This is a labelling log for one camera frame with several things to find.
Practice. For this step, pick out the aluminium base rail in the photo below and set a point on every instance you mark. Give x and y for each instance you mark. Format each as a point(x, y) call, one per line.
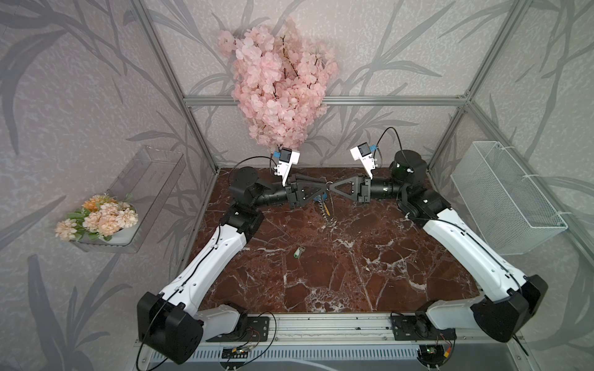
point(325, 329)

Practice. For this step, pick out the pink cherry blossom tree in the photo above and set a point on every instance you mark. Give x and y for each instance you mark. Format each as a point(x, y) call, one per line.
point(280, 82)

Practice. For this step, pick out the clear acrylic wall shelf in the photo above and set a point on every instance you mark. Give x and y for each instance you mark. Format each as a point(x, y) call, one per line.
point(146, 183)

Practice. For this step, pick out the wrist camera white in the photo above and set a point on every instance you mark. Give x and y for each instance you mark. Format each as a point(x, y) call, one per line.
point(365, 154)
point(286, 159)

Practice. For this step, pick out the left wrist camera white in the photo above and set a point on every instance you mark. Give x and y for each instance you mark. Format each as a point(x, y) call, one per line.
point(286, 159)

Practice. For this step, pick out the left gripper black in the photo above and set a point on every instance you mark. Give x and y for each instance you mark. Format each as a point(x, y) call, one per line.
point(295, 194)

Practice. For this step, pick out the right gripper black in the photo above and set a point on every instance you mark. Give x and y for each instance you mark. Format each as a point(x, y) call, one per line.
point(361, 188)

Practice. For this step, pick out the blue yellow garden fork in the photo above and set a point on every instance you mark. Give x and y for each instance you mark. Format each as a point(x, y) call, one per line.
point(321, 201)

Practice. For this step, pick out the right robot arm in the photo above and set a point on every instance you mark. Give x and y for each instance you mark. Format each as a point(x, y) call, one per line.
point(509, 298)

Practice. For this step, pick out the key with green tag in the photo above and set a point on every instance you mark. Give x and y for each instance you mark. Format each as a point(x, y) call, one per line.
point(299, 252)

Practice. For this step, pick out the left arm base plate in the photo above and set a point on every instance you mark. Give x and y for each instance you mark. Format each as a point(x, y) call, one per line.
point(251, 329)

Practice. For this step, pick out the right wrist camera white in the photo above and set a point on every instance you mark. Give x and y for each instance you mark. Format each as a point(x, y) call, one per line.
point(365, 154)

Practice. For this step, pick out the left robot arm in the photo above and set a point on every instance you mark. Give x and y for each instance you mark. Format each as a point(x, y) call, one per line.
point(236, 228)

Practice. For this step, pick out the white wire mesh basket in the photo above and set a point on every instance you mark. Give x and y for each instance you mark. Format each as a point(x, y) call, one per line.
point(510, 211)

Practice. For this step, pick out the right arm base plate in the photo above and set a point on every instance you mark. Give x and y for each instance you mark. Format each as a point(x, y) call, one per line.
point(418, 328)

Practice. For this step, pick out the peach flower bouquet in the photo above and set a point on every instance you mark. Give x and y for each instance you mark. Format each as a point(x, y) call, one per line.
point(100, 217)

